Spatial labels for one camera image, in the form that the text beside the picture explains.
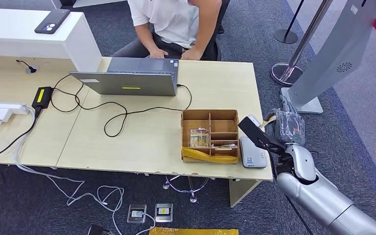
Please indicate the person's left hand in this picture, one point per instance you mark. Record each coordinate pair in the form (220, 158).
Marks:
(191, 54)

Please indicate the person's right hand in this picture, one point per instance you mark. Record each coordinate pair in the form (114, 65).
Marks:
(158, 53)

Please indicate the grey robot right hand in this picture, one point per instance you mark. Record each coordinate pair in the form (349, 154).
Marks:
(287, 128)

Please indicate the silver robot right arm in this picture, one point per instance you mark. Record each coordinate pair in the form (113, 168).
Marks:
(317, 198)

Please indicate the person's right forearm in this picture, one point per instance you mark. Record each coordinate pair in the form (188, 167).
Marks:
(145, 37)

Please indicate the person's left forearm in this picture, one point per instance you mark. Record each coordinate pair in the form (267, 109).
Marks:
(207, 26)

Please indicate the person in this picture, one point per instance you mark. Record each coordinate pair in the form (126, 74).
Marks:
(175, 22)

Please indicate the grey card reader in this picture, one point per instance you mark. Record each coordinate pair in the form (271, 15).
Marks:
(251, 157)

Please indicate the patterned key card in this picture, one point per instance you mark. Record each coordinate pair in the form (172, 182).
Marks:
(199, 138)

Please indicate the grey laptop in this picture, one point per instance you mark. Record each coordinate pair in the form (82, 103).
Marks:
(128, 83)

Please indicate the cardboard divider box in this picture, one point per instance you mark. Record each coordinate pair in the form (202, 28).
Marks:
(196, 116)

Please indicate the white furniture panel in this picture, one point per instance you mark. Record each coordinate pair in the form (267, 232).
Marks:
(90, 3)

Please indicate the grey kiosk stand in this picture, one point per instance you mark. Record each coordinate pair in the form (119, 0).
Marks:
(335, 55)

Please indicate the beige desk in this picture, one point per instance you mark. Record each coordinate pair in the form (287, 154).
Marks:
(149, 146)
(13, 83)

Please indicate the black smartphone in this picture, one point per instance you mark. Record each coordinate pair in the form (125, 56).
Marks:
(52, 21)

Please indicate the chrome stool base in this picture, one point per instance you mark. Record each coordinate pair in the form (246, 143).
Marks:
(193, 198)

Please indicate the black power adapter yellow label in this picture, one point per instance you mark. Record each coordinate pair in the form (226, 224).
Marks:
(42, 97)

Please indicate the white counter riser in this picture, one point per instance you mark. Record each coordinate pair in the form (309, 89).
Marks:
(29, 40)

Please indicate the yellow tape strip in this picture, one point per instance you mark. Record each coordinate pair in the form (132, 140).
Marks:
(193, 231)

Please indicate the silver floor socket yellow label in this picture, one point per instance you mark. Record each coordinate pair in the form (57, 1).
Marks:
(163, 212)

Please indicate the white power strip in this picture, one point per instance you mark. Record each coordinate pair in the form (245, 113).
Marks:
(8, 108)

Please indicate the silver floor socket white plug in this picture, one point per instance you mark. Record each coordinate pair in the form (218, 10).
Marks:
(137, 213)

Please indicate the white charger plug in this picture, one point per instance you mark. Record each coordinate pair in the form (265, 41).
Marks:
(2, 115)

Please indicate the black floor plug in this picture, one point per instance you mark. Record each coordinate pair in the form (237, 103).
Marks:
(98, 230)

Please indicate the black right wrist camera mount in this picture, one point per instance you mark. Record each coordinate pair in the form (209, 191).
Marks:
(256, 134)

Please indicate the chrome stanchion post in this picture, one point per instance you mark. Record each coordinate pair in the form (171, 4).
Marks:
(285, 74)

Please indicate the black stanchion post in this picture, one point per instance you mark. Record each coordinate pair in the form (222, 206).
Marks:
(285, 36)

